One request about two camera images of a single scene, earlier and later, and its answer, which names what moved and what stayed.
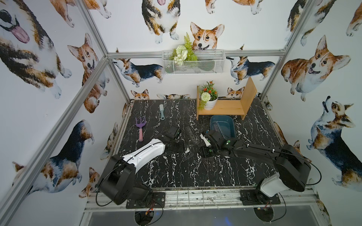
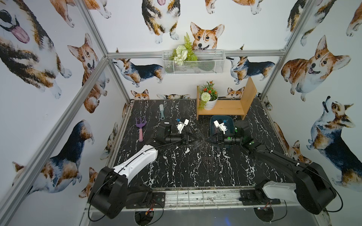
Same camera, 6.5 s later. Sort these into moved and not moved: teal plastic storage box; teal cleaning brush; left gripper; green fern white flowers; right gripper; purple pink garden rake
Moved: left gripper; right gripper
Not moved: green fern white flowers; teal cleaning brush; purple pink garden rake; teal plastic storage box
